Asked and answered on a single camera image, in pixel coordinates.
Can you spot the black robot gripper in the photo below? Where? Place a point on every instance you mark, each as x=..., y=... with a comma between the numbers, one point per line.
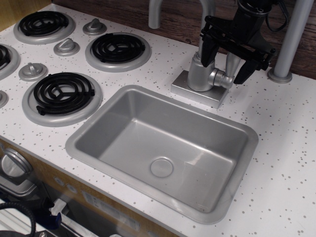
x=240, y=36

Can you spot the silver faucet lever handle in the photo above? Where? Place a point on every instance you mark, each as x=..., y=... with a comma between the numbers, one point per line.
x=225, y=78

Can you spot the silver toy faucet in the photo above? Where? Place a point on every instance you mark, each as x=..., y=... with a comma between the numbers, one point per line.
x=197, y=84

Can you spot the grey support pole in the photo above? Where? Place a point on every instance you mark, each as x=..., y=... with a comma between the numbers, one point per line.
x=281, y=72

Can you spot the grey plastic sink basin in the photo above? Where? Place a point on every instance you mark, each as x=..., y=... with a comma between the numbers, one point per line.
x=187, y=159

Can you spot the black coil burner back right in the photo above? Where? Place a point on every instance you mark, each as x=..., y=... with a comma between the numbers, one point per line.
x=117, y=52

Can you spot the black coil burner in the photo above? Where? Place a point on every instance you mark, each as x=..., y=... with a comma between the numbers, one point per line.
x=9, y=60
x=44, y=27
x=117, y=52
x=62, y=99

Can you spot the silver stove knob top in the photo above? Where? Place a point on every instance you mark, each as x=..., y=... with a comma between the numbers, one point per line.
x=94, y=27

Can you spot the silver stove knob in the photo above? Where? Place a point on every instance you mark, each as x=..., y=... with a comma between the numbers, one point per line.
x=66, y=48
x=94, y=27
x=33, y=72

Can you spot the silver stove knob middle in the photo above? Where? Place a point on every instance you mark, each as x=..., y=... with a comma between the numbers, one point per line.
x=66, y=48

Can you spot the black coil burner front right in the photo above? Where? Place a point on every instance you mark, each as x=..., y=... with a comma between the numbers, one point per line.
x=62, y=99

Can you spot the black coil burner back left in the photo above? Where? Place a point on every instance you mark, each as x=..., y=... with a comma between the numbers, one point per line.
x=44, y=27

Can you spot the silver stove knob lower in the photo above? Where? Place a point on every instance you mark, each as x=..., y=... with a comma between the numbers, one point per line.
x=33, y=72

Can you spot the black coil burner far left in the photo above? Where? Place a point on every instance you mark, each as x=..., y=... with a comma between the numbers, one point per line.
x=9, y=60

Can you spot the silver stove knob left edge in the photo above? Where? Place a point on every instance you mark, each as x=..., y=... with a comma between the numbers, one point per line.
x=3, y=99

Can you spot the blue clamp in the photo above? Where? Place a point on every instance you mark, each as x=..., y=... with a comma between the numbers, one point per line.
x=54, y=221

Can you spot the silver oven door handle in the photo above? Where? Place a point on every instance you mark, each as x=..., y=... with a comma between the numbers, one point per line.
x=14, y=167

